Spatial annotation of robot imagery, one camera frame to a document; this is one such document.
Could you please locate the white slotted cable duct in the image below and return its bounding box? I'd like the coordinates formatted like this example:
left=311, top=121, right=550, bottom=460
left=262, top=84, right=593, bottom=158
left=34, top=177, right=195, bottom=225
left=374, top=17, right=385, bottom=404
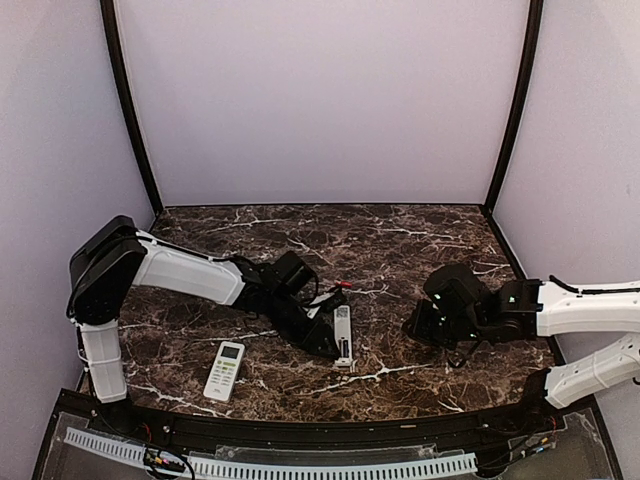
left=63, top=427, right=478, bottom=479

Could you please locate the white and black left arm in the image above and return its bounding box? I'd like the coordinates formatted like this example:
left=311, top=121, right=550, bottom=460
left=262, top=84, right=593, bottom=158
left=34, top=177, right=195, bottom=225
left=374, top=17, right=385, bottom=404
left=66, top=215, right=344, bottom=436

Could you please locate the right black frame post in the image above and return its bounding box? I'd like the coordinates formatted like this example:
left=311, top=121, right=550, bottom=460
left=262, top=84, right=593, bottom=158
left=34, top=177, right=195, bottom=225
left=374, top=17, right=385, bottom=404
left=483, top=0, right=544, bottom=217

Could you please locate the white remote with green buttons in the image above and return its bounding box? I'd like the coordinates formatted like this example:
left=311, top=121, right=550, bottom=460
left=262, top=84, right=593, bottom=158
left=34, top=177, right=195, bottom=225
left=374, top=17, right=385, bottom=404
left=203, top=341, right=245, bottom=402

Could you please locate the white KT-16 remote control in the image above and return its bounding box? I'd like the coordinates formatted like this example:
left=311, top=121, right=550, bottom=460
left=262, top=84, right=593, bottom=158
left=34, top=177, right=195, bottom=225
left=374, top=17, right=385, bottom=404
left=333, top=305, right=354, bottom=370

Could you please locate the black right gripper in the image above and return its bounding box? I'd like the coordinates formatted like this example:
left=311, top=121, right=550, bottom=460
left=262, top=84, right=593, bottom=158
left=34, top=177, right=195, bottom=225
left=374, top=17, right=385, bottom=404
left=403, top=297, right=488, bottom=350

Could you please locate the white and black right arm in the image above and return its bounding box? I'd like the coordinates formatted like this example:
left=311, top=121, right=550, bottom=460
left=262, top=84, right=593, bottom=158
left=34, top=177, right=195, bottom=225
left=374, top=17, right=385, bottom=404
left=402, top=264, right=639, bottom=434

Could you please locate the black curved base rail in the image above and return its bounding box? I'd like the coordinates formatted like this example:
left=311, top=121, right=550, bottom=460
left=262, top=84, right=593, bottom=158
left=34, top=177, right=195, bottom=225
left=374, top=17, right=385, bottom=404
left=89, top=394, right=566, bottom=451

